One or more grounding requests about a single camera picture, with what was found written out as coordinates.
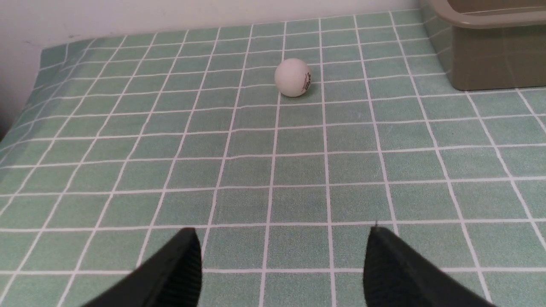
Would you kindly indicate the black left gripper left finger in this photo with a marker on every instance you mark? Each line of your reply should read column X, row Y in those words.
column 172, row 277

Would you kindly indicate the white ping-pong ball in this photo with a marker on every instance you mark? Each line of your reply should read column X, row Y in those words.
column 293, row 77

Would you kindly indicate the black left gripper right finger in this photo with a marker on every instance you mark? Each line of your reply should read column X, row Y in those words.
column 395, row 275

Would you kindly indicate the olive green plastic bin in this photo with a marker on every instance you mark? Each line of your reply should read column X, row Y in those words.
column 488, row 44

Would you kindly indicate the green checkered tablecloth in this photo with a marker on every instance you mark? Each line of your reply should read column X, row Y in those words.
column 125, row 140

